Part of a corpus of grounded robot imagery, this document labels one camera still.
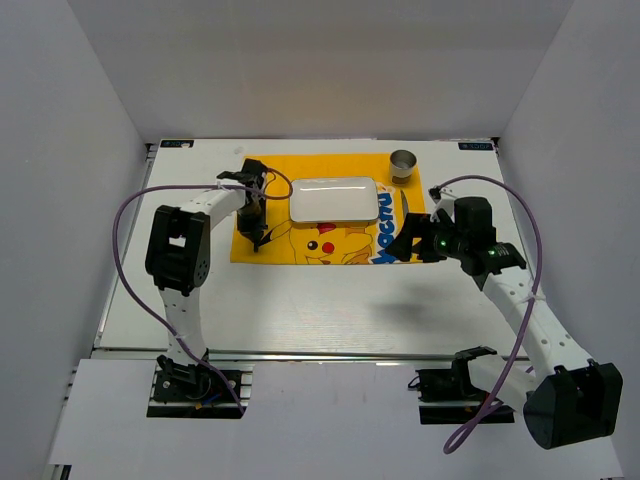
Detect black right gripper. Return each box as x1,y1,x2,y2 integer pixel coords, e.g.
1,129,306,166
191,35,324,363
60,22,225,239
385,213,468,263

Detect knife with teal handle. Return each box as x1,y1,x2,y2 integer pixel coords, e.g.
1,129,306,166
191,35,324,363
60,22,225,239
400,190,410,218

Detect yellow Pikachu cloth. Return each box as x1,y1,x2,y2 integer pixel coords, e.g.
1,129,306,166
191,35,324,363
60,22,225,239
230,152,426,265

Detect metal cup with paper sleeve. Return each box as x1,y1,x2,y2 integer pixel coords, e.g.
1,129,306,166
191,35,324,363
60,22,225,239
389,149,417,185

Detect white rectangular plate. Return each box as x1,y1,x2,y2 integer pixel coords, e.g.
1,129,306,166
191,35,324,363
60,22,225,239
289,177,379,223

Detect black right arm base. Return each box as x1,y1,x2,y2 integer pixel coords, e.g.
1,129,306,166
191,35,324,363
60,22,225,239
407,368,488,426

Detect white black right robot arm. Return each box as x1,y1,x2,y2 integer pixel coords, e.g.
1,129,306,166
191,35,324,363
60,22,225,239
385,197,623,449

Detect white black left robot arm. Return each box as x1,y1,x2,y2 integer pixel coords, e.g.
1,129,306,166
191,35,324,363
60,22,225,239
145,159,268,399

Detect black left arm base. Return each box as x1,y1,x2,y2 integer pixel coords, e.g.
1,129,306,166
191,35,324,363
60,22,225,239
146,355,249,420

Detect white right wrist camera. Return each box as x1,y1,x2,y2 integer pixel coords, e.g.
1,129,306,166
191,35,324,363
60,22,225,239
428,186,457,223

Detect aluminium table frame rail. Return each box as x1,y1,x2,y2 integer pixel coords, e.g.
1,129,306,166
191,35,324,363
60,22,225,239
97,139,520,360

